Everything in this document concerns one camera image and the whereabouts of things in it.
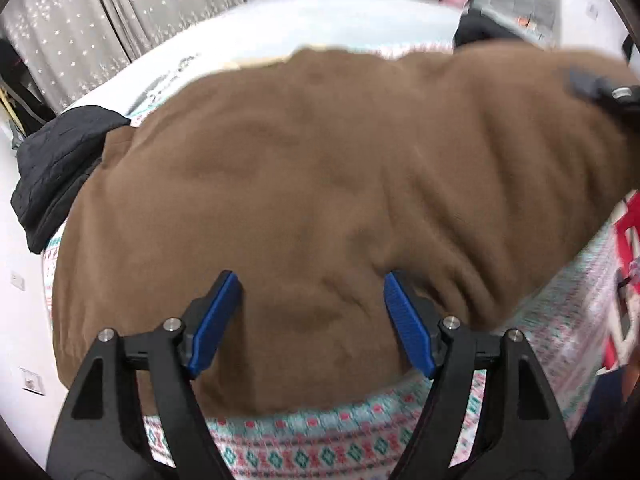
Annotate brown corduroy coat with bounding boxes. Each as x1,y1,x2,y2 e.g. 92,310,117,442
52,41,639,417

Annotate pile of hanging clothes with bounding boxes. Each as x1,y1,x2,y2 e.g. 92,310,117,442
1,38,55,136

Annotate patterned red green bedspread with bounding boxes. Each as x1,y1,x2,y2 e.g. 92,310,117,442
39,102,637,480

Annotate black folded garment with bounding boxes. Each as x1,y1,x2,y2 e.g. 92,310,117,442
454,9,526,50

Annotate dark quilted jacket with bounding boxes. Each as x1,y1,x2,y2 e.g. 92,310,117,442
11,105,130,254

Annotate light blue quilt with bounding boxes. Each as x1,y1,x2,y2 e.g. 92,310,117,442
77,0,462,122

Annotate grey dotted curtain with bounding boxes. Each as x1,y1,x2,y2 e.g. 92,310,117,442
1,0,250,112

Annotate white wall socket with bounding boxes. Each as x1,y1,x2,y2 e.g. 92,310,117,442
21,367,46,396

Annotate white wall switch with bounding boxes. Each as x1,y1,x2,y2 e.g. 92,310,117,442
11,273,25,292

